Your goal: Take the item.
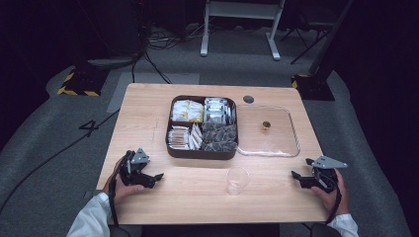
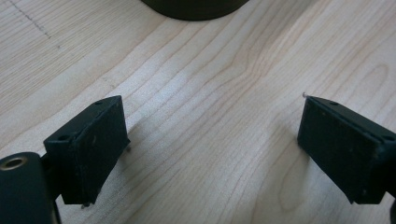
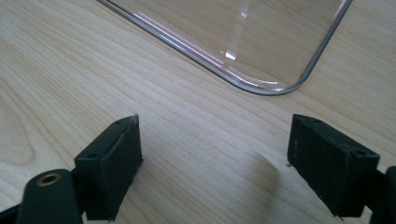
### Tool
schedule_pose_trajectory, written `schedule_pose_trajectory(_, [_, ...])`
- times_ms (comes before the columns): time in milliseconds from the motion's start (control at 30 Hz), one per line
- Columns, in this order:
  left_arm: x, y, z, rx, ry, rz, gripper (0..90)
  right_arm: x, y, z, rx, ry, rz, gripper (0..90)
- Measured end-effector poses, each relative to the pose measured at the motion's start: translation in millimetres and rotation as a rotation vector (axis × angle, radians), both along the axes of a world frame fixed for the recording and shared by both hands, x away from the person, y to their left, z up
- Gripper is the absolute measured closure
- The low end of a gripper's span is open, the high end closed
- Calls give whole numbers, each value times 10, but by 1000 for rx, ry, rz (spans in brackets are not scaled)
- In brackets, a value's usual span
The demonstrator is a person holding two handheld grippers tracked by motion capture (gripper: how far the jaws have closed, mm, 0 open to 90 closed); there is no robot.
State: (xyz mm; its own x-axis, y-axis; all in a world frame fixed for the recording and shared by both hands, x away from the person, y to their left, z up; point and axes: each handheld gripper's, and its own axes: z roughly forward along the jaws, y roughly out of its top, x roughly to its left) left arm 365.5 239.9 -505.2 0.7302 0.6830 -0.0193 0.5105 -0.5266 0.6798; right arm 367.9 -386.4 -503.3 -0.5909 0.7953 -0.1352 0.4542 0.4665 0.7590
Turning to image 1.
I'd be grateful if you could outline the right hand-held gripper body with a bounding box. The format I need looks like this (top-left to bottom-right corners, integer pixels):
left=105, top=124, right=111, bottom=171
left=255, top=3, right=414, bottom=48
left=304, top=155, right=349, bottom=194

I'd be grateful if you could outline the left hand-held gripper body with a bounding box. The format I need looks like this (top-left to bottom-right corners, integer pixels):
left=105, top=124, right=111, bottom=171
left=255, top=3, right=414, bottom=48
left=118, top=147, right=151, bottom=186

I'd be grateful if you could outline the person's left hand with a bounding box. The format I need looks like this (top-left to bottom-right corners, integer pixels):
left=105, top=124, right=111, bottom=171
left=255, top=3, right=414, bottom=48
left=102, top=158, right=146, bottom=205

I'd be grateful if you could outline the person's right hand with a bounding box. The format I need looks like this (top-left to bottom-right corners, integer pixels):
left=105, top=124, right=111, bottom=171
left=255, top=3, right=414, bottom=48
left=310, top=169, right=351, bottom=217

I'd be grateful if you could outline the clear box lid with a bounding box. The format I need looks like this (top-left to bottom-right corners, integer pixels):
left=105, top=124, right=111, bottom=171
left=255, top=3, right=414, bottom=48
left=235, top=105, right=301, bottom=159

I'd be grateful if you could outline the row of white stick packets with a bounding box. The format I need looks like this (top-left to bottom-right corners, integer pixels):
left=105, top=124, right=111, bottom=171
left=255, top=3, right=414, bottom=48
left=167, top=122, right=204, bottom=152

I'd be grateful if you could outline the dark brown compartment box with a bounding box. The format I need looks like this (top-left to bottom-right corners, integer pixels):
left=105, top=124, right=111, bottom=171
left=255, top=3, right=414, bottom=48
left=164, top=95, right=239, bottom=161

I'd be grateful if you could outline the clear plastic cup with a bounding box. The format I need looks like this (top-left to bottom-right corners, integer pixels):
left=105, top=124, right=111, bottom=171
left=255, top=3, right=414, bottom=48
left=225, top=166, right=251, bottom=197

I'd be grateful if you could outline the pile of yellow white packets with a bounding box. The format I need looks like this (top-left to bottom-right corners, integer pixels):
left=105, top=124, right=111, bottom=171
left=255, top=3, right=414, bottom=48
left=171, top=99, right=205, bottom=123

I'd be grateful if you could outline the pile of dark tea bags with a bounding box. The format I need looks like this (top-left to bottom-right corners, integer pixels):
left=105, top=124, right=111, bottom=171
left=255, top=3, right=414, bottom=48
left=201, top=121, right=238, bottom=153

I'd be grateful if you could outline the person's dark lap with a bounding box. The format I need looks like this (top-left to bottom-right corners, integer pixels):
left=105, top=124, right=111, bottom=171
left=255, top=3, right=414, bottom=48
left=140, top=223, right=282, bottom=237

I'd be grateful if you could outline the row of silver packets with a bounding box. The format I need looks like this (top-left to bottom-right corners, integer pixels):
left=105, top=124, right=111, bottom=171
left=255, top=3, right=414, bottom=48
left=203, top=97, right=237, bottom=125

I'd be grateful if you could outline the black stand base striped edge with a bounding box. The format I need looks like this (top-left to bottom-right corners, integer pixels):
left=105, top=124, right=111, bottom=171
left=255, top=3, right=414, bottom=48
left=291, top=73, right=336, bottom=102
left=56, top=66, right=111, bottom=98

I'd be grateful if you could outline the black folding stand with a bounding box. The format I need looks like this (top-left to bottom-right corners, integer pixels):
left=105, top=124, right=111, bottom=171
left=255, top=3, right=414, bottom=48
left=280, top=18, right=334, bottom=65

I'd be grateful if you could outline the right hand-held gripper cable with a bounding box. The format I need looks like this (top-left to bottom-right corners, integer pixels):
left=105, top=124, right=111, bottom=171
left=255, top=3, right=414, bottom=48
left=325, top=169, right=344, bottom=225

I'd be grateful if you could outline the hand-held gripper cable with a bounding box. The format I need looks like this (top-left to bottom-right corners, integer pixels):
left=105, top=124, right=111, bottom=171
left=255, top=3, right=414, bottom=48
left=325, top=169, right=344, bottom=225
left=108, top=154, right=132, bottom=228

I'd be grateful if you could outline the left hand-held gripper cable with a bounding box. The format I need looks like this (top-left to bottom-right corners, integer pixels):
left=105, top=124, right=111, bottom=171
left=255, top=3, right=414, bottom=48
left=108, top=154, right=132, bottom=228

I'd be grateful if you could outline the long black floor cable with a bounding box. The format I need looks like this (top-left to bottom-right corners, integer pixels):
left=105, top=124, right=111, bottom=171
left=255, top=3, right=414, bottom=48
left=0, top=109, right=121, bottom=213

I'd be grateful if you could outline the white desk frame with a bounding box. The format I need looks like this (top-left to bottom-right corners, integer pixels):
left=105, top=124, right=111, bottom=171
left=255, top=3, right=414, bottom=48
left=200, top=0, right=287, bottom=61

